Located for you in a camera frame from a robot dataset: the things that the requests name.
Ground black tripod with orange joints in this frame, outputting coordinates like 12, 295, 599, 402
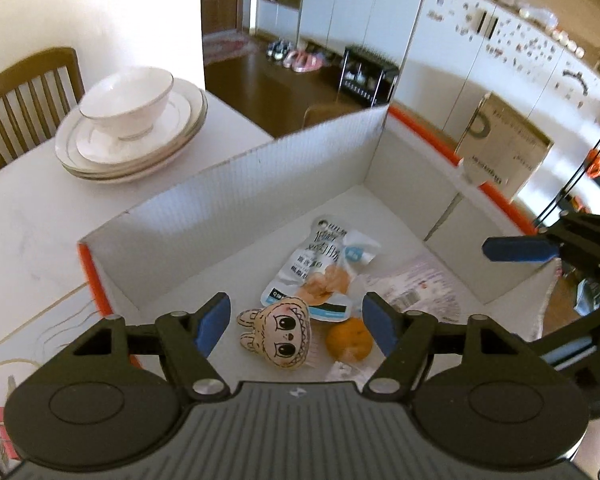
530, 105, 600, 231

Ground beige cartoon doll charm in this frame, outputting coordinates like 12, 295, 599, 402
236, 297, 313, 372

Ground white cabinet with magnets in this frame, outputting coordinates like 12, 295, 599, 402
400, 0, 600, 221

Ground patterned door rug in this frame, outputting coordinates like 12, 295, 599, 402
202, 30, 253, 66

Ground white snack packet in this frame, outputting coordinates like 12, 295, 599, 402
260, 216, 383, 322

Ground grey cabinet wall unit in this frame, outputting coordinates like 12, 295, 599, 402
255, 0, 428, 56

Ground pink slippers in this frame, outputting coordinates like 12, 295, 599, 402
282, 49, 326, 72

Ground white porcelain bowl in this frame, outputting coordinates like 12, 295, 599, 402
79, 66, 175, 142

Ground orange tangerine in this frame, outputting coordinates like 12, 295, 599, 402
325, 317, 373, 363

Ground black wire rack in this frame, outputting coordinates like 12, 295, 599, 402
339, 46, 400, 108

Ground brown cardboard box flap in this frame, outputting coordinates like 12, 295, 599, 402
455, 92, 555, 201

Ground small clear plastic wrapper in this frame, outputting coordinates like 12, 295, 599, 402
325, 360, 381, 383

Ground pink paper card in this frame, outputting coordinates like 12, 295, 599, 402
0, 406, 18, 461

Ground white cardboard box orange trim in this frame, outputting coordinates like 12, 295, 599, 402
77, 104, 563, 386

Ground clear wrapper with pink print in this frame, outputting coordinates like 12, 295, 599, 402
365, 254, 481, 321

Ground stack of white plates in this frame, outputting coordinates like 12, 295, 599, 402
55, 77, 209, 184

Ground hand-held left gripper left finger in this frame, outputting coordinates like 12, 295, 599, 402
67, 291, 231, 401

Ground small white plate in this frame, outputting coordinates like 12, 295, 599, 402
75, 91, 201, 165

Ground assorted kitchen jars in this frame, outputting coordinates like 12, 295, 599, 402
430, 0, 600, 76

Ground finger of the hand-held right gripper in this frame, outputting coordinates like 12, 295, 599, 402
482, 214, 600, 281
527, 302, 600, 411

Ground white marble desktop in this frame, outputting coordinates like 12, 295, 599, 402
0, 91, 276, 478

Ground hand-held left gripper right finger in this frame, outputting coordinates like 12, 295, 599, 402
362, 291, 531, 403

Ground brown wooden chair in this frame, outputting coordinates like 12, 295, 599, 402
0, 47, 86, 171

